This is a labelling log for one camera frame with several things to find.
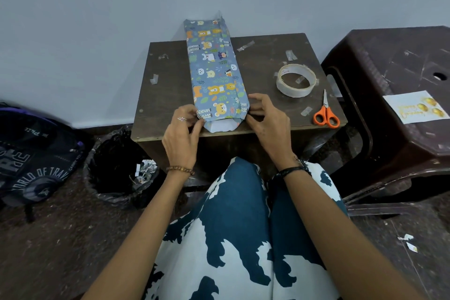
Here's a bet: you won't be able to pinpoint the person's right hand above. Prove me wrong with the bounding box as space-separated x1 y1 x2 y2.
245 93 300 171

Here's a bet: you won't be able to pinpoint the person's left hand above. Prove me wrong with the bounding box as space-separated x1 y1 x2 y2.
161 104 206 173

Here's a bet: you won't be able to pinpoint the clear tape roll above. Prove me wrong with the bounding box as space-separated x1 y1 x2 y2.
276 63 318 98

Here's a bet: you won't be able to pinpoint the orange handled scissors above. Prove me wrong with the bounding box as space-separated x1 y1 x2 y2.
313 89 341 129

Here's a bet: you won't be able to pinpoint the happy birthday card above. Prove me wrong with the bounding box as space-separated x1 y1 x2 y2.
382 90 450 125

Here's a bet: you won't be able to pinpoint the person's right forearm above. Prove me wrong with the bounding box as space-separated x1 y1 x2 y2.
279 169 428 300

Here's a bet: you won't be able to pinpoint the person's left forearm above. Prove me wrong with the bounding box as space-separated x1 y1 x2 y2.
81 171 194 300

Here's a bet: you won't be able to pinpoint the small dark wooden table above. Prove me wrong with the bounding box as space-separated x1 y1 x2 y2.
130 32 349 184

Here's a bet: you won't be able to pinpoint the crumpled paper scraps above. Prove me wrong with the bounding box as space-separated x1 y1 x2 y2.
130 159 158 186

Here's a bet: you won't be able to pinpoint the black lined trash bin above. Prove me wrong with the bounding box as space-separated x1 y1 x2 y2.
83 127 162 209

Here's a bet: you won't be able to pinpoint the teal white patterned trousers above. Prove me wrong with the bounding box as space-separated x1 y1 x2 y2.
142 157 349 300

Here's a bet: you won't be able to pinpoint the brown plastic stool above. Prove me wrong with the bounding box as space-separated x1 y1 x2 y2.
321 26 450 216

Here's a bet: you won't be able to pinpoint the black purple backpack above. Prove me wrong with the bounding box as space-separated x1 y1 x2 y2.
0 101 87 223

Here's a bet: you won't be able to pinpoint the brown beaded bracelet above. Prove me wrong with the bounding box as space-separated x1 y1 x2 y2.
165 165 195 176

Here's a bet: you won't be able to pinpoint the black thread bracelet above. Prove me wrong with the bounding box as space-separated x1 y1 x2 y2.
276 158 312 179

